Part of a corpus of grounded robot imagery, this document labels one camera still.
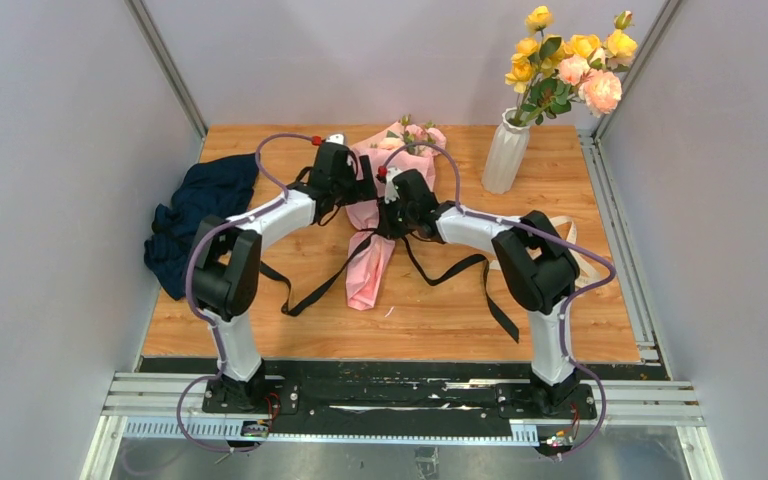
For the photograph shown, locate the pink paper flower wrap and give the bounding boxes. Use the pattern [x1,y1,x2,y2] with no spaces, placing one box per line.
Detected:
[346,129,437,310]

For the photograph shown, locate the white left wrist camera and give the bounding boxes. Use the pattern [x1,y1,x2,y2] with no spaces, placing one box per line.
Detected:
[325,133,348,146]

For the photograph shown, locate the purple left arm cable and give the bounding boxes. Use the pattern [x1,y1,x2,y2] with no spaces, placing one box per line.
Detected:
[175,133,322,458]

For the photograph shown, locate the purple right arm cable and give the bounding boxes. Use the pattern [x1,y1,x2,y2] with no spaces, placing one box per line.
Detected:
[377,141,618,458]

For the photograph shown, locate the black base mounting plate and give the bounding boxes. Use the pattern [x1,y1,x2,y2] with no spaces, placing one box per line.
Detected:
[137,357,667,438]

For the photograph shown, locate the white printed ribbon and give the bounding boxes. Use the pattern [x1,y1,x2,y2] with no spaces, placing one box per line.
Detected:
[486,215,605,290]

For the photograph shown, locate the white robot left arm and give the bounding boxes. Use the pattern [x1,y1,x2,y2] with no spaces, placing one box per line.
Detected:
[185,135,378,413]

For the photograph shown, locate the dark blue cloth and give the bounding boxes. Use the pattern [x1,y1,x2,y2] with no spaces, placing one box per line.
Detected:
[143,153,259,300]

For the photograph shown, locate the yellow and pink flowers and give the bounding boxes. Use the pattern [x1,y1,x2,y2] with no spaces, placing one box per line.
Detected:
[504,5,638,128]

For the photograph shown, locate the white ribbed vase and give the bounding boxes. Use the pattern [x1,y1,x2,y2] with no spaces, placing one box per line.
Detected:
[481,108,530,194]

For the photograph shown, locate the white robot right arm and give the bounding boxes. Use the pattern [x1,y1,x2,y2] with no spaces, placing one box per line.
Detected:
[377,167,580,418]

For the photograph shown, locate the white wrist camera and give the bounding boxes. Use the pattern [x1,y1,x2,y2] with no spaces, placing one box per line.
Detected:
[384,167,402,204]
[325,133,348,146]

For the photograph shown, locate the aluminium frame post left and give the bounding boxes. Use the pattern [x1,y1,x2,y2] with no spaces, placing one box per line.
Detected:
[124,0,209,141]

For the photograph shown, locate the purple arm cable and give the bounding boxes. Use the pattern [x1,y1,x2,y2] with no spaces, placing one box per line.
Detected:
[377,141,618,458]
[175,133,322,458]

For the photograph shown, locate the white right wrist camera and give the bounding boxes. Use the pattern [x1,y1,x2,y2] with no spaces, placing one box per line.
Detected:
[384,167,402,204]

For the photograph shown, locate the aluminium frame rail front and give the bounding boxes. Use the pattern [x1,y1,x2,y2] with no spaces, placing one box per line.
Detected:
[81,373,722,479]

